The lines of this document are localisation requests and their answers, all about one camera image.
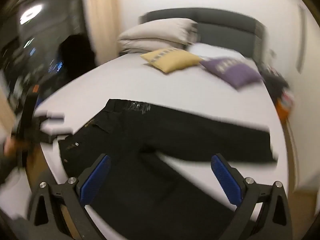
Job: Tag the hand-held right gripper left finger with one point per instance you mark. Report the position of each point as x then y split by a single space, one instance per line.
96 177

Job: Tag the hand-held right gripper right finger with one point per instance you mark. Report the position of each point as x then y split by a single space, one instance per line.
225 182

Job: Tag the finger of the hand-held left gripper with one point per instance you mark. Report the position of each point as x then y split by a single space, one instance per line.
48 138
51 117

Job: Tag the black pants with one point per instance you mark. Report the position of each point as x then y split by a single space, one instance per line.
155 160

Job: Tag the person's left hand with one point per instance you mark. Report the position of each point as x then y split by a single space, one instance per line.
11 147

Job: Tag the black chair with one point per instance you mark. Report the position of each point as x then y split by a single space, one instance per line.
75 55

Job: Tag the dark window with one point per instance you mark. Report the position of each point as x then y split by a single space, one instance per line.
47 30

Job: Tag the orange box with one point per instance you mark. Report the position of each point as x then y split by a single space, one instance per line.
282 107

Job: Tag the white bed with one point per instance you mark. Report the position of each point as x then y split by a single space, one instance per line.
175 87

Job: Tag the beige curtain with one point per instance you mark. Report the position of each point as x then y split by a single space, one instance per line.
102 20

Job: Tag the purple cushion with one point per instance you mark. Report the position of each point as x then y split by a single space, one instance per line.
232 70

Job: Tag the dark bedside clutter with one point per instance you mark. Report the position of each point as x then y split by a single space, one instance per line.
273 78

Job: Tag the white pillow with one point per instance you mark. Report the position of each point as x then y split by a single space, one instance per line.
212 51

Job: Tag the yellow cushion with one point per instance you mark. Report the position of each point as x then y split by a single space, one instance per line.
170 58

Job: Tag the grey bed headboard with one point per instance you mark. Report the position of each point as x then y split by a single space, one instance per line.
225 27

